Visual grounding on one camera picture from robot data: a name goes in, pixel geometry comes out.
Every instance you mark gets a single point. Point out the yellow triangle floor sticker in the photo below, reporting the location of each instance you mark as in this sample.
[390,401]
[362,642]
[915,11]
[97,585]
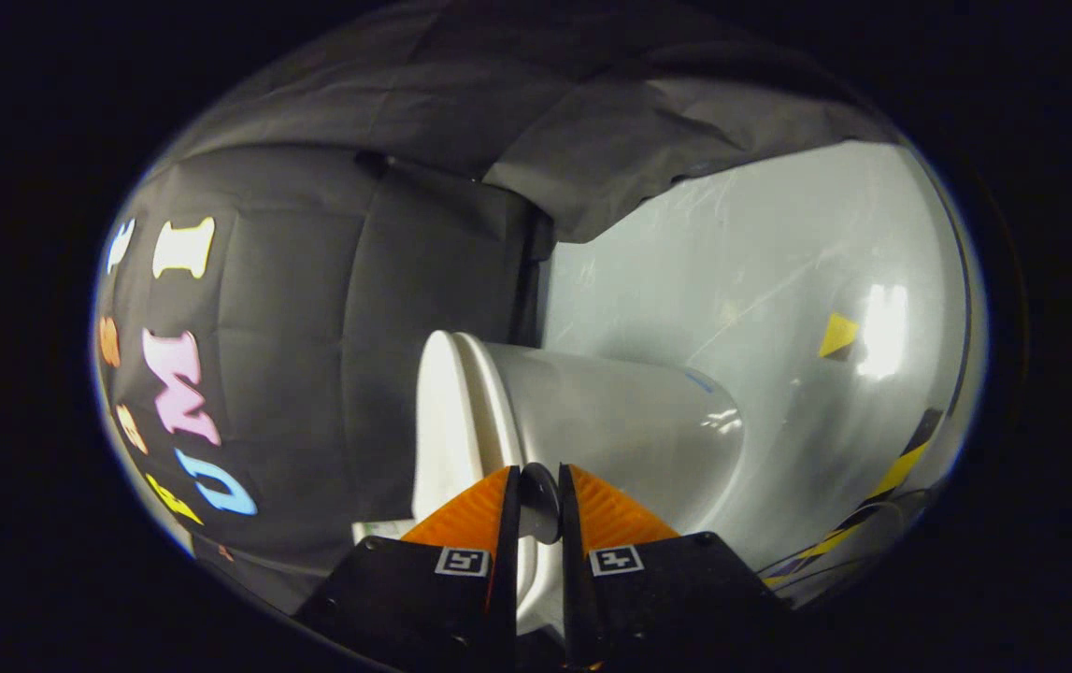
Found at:
[837,335]

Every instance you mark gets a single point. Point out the white toilet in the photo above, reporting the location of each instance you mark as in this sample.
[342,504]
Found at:
[610,421]

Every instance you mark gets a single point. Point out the yellow black floor tape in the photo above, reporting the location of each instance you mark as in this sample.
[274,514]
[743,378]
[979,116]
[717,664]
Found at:
[900,467]

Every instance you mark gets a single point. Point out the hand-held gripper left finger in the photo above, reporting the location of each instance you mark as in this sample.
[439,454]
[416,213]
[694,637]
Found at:
[505,579]

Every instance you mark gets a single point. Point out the white toilet lid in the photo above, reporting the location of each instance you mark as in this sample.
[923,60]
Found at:
[433,421]

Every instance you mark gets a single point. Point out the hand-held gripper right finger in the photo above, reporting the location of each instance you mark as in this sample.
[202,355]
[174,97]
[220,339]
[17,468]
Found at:
[573,579]

